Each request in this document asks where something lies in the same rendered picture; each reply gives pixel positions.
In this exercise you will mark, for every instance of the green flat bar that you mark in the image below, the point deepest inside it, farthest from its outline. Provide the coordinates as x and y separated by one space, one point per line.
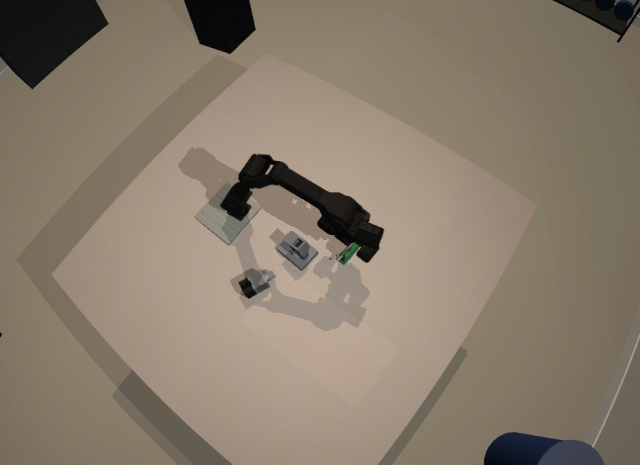
349 254

